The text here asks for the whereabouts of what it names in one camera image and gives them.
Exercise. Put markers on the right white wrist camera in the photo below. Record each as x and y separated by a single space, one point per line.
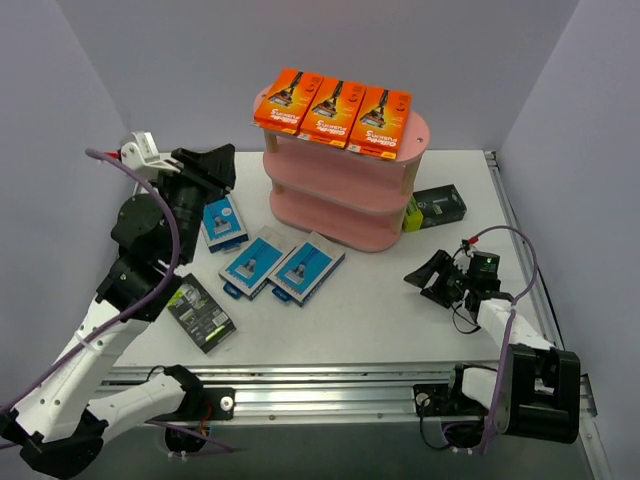
467 247

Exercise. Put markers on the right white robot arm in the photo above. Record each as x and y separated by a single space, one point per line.
533 391

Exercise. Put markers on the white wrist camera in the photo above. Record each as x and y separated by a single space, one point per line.
467 247
139 152

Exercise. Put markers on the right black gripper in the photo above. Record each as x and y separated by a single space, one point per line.
444 281

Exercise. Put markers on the black green razor box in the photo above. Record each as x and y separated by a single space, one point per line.
433 207
201 317

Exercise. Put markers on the blue razor box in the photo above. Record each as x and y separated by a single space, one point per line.
222 226
298 277
247 274

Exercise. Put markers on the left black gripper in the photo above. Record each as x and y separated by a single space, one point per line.
195 173

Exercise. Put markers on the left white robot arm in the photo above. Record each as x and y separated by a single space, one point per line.
58 423

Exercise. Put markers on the small orange razor box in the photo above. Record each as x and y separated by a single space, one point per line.
380 122

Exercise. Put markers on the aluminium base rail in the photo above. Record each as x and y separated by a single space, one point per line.
343 394

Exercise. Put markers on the pink three-tier shelf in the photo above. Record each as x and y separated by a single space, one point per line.
355 200

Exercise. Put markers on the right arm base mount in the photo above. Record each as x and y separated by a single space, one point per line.
462 420

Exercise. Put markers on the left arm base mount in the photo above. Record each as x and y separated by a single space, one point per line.
188 432

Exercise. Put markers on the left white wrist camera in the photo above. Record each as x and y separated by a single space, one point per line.
139 152

